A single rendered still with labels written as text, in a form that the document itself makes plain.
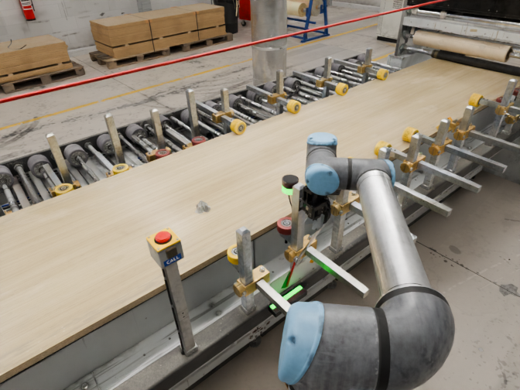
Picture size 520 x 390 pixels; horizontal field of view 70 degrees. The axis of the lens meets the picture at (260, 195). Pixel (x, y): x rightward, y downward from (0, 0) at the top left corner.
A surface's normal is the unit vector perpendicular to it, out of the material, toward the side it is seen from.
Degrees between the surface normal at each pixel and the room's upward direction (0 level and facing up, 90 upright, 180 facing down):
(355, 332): 14
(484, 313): 0
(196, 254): 0
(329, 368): 64
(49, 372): 90
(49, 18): 90
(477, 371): 0
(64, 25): 90
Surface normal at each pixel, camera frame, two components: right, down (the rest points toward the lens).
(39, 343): -0.03, -0.81
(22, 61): 0.69, 0.41
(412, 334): 0.16, -0.58
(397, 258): -0.29, -0.84
